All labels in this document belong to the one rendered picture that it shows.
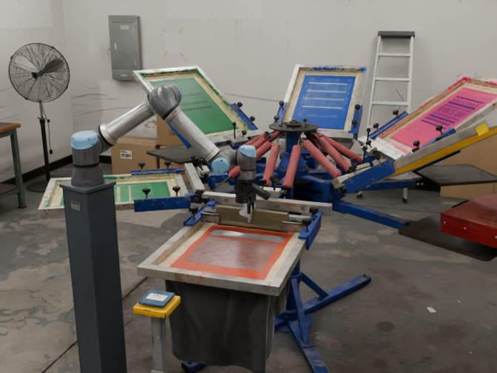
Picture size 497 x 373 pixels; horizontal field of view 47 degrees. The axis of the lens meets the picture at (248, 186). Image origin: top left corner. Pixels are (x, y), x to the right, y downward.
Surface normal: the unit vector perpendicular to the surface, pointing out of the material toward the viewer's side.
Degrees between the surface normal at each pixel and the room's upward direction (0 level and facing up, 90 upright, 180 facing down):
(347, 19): 90
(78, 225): 90
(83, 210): 90
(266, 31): 90
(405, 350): 0
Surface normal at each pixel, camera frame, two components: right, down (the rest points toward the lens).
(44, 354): 0.00, -0.96
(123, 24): -0.30, 0.28
